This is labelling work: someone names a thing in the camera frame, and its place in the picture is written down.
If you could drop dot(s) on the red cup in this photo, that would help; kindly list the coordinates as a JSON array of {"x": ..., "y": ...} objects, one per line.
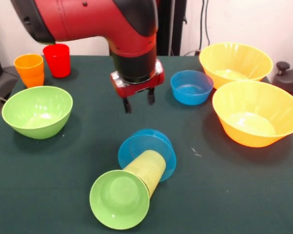
[{"x": 57, "y": 61}]

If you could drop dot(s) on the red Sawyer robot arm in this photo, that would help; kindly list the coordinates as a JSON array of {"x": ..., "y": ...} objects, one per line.
[{"x": 100, "y": 22}]

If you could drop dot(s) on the blue bowl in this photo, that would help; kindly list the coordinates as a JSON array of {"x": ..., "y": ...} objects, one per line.
[
  {"x": 191, "y": 93},
  {"x": 146, "y": 140}
]

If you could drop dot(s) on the dark green table cloth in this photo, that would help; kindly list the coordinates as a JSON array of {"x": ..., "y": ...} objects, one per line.
[{"x": 209, "y": 195}]

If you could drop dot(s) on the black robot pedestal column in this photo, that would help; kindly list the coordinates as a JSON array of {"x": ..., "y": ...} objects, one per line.
[{"x": 170, "y": 24}]

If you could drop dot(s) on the orange cup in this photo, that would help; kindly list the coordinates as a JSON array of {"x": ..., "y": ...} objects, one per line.
[{"x": 29, "y": 70}]

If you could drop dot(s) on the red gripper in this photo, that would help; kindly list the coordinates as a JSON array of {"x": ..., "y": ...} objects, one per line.
[{"x": 136, "y": 87}]

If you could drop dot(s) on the large orange bowl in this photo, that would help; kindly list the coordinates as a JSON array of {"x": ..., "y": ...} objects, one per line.
[
  {"x": 235, "y": 61},
  {"x": 253, "y": 117}
]

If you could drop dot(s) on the yellow cup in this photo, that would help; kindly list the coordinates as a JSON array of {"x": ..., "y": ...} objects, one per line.
[{"x": 149, "y": 170}]

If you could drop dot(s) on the large green bowl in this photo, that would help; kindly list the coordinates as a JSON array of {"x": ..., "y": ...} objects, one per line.
[{"x": 37, "y": 114}]

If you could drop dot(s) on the small green bowl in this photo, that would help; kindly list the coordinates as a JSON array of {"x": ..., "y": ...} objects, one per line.
[{"x": 118, "y": 200}]

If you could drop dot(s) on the black pedestal foot with knob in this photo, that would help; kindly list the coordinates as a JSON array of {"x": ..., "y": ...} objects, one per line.
[{"x": 288, "y": 78}]

